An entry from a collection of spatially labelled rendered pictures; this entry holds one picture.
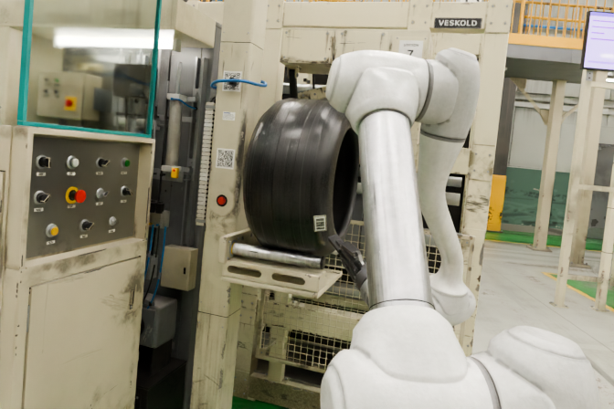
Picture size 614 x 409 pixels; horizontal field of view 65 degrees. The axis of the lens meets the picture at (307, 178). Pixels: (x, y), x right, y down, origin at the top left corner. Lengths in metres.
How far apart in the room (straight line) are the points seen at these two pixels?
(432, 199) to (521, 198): 10.52
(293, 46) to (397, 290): 1.47
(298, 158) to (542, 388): 1.00
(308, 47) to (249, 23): 0.30
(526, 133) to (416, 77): 10.74
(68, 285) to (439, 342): 1.16
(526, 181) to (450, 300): 10.39
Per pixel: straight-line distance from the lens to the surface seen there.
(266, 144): 1.57
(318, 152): 1.52
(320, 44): 2.03
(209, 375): 2.03
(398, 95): 0.94
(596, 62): 5.45
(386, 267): 0.77
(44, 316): 1.57
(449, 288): 1.30
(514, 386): 0.75
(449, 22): 2.30
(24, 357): 1.57
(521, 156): 11.65
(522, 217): 11.67
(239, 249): 1.75
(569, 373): 0.78
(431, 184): 1.10
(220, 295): 1.91
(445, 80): 1.02
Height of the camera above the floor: 1.27
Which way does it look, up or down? 3 degrees down
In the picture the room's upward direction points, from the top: 5 degrees clockwise
